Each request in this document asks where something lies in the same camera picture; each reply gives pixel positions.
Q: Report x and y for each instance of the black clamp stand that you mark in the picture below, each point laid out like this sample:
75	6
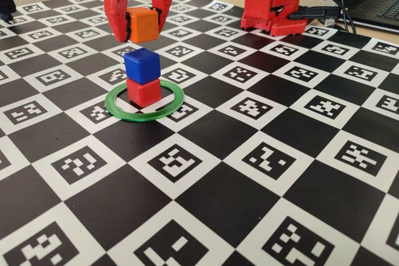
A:
6	1

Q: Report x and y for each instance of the blue cube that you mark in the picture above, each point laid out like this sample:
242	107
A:
141	66

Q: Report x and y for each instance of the red cube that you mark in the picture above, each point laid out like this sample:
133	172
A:
143	94

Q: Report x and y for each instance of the small grey plug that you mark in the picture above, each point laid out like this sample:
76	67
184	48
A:
329	22

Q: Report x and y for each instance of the checkerboard marker mat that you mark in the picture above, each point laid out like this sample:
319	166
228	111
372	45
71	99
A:
218	185

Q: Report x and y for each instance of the black flat adapter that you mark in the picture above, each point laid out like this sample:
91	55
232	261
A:
315	13

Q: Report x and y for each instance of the orange cube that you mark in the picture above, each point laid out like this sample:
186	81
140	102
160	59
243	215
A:
143	26

